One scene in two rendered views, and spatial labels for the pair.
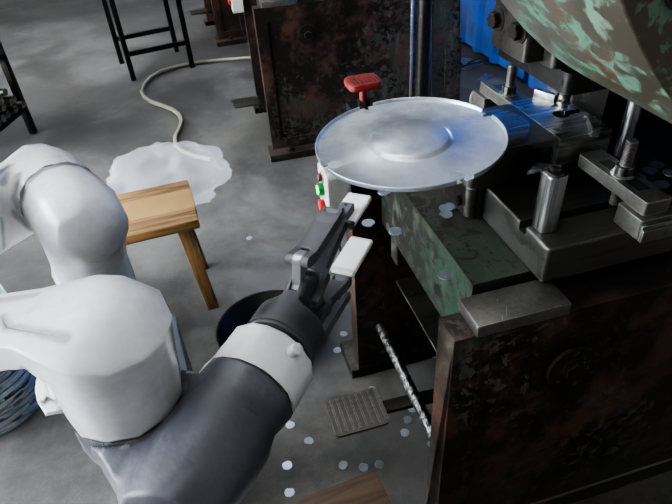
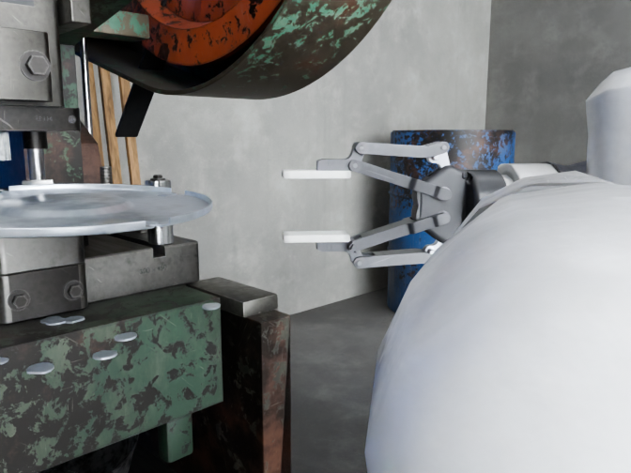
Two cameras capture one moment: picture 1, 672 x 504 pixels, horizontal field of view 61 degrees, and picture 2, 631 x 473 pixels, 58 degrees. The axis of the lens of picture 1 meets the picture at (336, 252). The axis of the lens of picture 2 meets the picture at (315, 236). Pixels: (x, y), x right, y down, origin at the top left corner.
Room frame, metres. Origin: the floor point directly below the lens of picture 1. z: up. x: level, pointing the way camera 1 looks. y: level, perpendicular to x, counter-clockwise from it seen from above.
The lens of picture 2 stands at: (0.86, 0.50, 0.85)
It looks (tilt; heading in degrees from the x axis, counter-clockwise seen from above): 10 degrees down; 239
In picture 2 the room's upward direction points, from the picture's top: straight up
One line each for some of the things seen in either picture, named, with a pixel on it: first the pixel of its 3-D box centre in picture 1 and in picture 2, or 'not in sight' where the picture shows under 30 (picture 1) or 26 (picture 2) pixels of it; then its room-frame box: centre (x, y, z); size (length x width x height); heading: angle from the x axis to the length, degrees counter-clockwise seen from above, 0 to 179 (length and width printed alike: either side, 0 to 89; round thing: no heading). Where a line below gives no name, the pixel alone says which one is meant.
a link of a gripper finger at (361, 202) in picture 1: (349, 211); (315, 174); (0.55, -0.02, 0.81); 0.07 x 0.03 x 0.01; 155
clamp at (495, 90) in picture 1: (506, 90); not in sight; (1.01, -0.34, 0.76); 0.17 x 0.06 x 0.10; 13
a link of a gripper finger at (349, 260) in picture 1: (352, 255); (315, 236); (0.55, -0.02, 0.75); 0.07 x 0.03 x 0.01; 155
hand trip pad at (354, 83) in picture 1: (363, 96); not in sight; (1.11, -0.08, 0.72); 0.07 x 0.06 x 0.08; 103
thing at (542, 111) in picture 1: (555, 127); not in sight; (0.84, -0.37, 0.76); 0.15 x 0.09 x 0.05; 13
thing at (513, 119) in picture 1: (458, 168); (41, 257); (0.80, -0.21, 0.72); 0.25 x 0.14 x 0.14; 103
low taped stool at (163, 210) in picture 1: (148, 257); not in sight; (1.36, 0.57, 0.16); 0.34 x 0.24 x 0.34; 107
